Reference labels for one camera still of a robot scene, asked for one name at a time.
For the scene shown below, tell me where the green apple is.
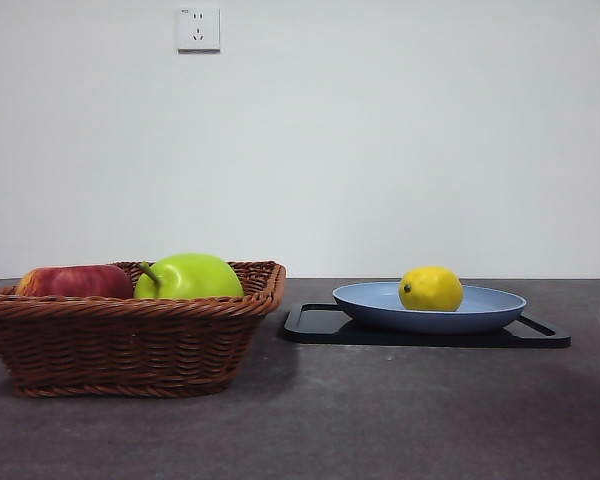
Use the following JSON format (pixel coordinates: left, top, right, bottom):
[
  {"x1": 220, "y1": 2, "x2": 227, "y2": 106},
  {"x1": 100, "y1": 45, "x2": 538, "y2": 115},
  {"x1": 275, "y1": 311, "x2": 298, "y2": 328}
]
[{"x1": 133, "y1": 252, "x2": 245, "y2": 300}]

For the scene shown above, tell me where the blue plate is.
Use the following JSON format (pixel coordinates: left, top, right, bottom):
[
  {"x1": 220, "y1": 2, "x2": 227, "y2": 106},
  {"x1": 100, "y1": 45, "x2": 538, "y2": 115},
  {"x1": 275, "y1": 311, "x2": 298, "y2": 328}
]
[{"x1": 332, "y1": 281, "x2": 528, "y2": 335}]

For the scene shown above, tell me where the red apple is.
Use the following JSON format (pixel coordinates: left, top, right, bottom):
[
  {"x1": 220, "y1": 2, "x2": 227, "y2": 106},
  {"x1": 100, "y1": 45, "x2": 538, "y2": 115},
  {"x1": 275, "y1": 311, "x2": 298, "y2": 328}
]
[{"x1": 14, "y1": 264, "x2": 134, "y2": 300}]

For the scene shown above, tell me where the black flat tray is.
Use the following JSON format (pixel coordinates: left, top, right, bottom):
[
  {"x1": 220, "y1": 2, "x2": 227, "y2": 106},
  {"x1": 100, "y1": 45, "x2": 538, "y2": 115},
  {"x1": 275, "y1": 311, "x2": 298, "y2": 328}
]
[{"x1": 281, "y1": 302, "x2": 572, "y2": 350}]

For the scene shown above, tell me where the white wall socket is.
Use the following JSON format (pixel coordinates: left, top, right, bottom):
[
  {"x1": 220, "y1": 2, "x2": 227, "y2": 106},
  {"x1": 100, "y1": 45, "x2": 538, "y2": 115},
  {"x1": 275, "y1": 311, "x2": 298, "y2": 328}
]
[{"x1": 176, "y1": 5, "x2": 222, "y2": 54}]

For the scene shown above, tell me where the yellow lemon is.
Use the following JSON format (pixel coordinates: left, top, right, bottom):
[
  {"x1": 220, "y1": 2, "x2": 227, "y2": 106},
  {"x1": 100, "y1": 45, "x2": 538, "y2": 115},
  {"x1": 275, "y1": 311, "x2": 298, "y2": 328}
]
[{"x1": 398, "y1": 265, "x2": 464, "y2": 313}]

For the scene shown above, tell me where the brown wicker basket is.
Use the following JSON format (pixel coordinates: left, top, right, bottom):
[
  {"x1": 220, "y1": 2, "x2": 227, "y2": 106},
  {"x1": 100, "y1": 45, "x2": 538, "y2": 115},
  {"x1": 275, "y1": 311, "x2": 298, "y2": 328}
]
[{"x1": 0, "y1": 259, "x2": 287, "y2": 399}]

